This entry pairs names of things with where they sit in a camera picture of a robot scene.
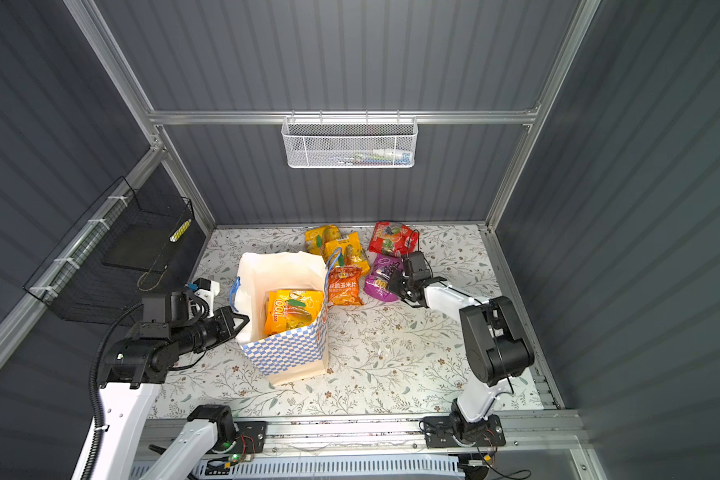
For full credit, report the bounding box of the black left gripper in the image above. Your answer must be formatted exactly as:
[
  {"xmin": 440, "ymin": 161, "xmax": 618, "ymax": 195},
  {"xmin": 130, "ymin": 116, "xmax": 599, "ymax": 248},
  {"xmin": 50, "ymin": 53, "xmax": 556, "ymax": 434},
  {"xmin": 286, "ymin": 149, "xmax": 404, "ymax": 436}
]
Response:
[{"xmin": 175, "ymin": 305, "xmax": 248, "ymax": 356}]

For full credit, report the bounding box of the purple grape gummy bag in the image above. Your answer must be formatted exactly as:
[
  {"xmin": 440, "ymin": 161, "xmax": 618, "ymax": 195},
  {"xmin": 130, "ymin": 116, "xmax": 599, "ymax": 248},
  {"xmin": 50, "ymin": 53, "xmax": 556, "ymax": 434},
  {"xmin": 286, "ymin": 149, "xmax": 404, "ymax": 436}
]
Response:
[{"xmin": 363, "ymin": 254, "xmax": 402, "ymax": 303}]

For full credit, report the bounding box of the red fruit gummy bag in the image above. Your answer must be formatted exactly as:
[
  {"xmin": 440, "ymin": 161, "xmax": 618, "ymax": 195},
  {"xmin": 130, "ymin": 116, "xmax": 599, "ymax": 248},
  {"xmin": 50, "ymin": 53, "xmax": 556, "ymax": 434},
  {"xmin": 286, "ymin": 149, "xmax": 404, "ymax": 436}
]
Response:
[{"xmin": 368, "ymin": 221, "xmax": 420, "ymax": 257}]

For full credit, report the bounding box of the yellow mango gummy bag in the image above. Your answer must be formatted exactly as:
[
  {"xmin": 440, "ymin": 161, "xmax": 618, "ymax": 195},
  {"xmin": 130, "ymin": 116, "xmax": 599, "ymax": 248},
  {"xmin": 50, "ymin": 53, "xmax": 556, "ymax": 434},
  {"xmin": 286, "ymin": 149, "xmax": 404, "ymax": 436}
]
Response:
[{"xmin": 264, "ymin": 290, "xmax": 324, "ymax": 337}]

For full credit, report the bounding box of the white blue checkered paper bag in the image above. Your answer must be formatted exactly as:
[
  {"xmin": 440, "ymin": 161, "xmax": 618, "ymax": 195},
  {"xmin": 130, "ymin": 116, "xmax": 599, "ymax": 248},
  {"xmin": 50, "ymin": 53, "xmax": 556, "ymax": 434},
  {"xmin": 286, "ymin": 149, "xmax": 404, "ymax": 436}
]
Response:
[{"xmin": 232, "ymin": 252, "xmax": 335, "ymax": 385}]

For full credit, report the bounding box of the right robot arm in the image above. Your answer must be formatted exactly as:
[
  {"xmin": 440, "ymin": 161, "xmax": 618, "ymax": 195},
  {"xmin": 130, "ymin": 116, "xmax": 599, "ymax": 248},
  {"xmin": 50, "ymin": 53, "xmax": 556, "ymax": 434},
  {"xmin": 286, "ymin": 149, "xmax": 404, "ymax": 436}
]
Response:
[{"xmin": 388, "ymin": 251, "xmax": 535, "ymax": 450}]

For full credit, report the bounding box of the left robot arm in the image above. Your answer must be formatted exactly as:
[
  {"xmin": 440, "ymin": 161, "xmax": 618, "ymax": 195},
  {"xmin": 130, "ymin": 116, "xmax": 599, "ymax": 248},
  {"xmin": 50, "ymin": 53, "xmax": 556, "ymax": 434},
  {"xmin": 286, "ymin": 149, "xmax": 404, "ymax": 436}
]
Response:
[{"xmin": 72, "ymin": 278, "xmax": 256, "ymax": 479}]

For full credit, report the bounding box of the yellow gummy bag near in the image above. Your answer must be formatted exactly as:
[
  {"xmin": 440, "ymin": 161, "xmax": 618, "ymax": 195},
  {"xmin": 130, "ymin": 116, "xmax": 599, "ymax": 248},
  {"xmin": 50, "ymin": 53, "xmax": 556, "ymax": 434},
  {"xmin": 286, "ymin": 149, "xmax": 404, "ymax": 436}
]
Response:
[{"xmin": 323, "ymin": 232, "xmax": 371, "ymax": 275}]

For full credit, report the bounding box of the orange chips bag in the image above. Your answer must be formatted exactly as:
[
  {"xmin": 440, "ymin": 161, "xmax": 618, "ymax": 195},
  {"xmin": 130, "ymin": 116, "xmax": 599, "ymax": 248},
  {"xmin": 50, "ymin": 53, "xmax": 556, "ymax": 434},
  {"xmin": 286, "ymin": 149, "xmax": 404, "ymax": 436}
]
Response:
[{"xmin": 328, "ymin": 265, "xmax": 363, "ymax": 306}]

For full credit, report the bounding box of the yellow gummy bag far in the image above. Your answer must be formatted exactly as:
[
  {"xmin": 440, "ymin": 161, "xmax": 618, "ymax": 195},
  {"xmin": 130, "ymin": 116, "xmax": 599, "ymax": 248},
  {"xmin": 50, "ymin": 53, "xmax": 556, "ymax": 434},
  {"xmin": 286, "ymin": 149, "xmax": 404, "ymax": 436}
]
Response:
[{"xmin": 304, "ymin": 224, "xmax": 341, "ymax": 255}]

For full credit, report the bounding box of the yellow green marker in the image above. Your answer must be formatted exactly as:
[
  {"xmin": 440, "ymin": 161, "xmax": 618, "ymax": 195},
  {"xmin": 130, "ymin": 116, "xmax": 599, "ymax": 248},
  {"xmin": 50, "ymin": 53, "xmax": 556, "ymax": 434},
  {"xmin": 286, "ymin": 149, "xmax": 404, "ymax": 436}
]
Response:
[{"xmin": 169, "ymin": 219, "xmax": 193, "ymax": 243}]

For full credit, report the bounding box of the white vented cover strip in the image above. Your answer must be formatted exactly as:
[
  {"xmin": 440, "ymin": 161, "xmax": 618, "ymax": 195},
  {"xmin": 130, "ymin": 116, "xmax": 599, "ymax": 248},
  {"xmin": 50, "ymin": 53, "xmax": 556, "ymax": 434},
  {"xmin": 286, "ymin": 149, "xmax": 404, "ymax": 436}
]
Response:
[{"xmin": 193, "ymin": 454, "xmax": 466, "ymax": 479}]

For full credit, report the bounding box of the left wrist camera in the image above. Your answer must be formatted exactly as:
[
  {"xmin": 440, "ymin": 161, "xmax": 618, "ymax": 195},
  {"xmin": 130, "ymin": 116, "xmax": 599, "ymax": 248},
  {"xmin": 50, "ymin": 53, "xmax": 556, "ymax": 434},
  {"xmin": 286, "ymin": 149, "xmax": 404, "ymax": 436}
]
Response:
[{"xmin": 142, "ymin": 277, "xmax": 220, "ymax": 328}]

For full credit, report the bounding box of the black wire basket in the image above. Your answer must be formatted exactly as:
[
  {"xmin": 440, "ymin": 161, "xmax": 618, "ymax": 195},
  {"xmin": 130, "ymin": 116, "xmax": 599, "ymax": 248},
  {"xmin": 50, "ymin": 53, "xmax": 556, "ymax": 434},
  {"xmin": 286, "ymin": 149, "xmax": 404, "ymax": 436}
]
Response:
[{"xmin": 23, "ymin": 169, "xmax": 206, "ymax": 324}]

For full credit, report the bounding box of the black corrugated cable conduit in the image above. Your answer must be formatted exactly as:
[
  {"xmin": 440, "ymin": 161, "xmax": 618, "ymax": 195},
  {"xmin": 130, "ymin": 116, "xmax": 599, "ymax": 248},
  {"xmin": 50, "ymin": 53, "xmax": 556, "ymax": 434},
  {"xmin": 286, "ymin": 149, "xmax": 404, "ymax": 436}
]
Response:
[{"xmin": 79, "ymin": 302, "xmax": 145, "ymax": 480}]

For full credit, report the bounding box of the white wire mesh basket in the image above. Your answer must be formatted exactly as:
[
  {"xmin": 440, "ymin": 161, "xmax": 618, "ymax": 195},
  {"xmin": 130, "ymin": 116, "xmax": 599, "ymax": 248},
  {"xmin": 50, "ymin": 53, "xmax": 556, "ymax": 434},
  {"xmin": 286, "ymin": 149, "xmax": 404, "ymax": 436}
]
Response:
[{"xmin": 281, "ymin": 116, "xmax": 419, "ymax": 169}]

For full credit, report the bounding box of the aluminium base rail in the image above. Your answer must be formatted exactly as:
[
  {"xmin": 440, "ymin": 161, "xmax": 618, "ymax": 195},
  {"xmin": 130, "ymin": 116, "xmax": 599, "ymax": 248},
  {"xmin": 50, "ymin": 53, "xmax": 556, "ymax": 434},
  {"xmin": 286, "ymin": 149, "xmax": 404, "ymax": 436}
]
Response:
[{"xmin": 134, "ymin": 410, "xmax": 589, "ymax": 460}]

